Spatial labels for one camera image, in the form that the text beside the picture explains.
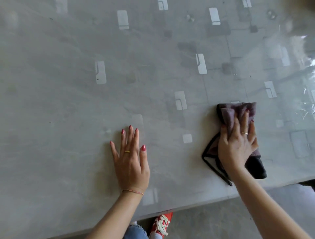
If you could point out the grey table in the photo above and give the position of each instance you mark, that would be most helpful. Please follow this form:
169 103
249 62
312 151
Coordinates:
61 98

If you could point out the person's blue jeans leg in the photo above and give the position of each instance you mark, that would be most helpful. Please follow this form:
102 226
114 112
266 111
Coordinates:
136 232

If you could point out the person's right red sneaker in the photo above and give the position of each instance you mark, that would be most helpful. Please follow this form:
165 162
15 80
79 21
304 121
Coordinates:
162 224

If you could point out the person's right hand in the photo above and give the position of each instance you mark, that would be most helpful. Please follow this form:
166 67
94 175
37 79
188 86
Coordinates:
236 150

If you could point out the person's right forearm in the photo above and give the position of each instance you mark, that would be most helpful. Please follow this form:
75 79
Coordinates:
265 209

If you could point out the person's left hand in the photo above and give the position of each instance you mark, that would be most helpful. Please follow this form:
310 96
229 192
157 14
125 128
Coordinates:
131 170

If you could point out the mauve cleaning cloth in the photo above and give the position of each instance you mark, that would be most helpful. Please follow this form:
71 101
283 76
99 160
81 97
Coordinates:
257 167

